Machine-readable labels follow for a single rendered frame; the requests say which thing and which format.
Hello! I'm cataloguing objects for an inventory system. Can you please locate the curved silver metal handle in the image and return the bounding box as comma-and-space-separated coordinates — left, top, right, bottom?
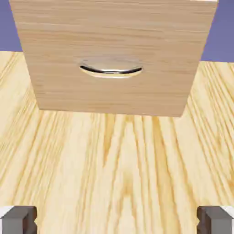
79, 58, 143, 79

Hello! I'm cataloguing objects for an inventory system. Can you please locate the light wooden drawer front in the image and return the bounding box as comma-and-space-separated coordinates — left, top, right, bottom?
16, 22, 213, 117

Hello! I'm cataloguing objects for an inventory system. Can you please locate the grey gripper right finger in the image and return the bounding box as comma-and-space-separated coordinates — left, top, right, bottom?
197, 205, 234, 234

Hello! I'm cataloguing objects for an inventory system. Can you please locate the light wooden cabinet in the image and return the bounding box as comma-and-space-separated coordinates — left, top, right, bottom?
8, 0, 219, 117

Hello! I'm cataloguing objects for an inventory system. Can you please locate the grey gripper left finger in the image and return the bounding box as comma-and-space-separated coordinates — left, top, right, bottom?
0, 205, 38, 234

